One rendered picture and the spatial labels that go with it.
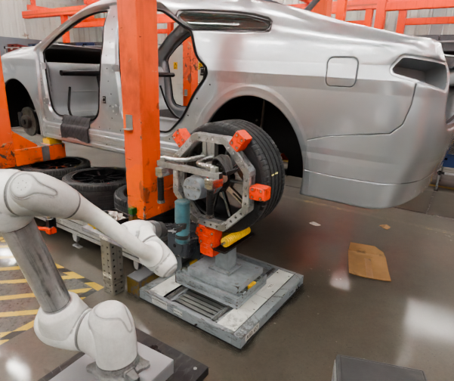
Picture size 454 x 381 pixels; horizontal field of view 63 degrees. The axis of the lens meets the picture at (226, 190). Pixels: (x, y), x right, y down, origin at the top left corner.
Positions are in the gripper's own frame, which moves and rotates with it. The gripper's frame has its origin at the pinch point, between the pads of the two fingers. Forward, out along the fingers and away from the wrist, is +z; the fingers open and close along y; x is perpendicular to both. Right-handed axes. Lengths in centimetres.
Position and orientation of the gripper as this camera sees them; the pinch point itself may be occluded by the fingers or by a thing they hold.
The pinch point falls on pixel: (180, 226)
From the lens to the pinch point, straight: 187.8
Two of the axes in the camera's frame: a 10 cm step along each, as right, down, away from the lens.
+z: 4.8, 0.1, 8.8
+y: -8.6, -1.8, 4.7
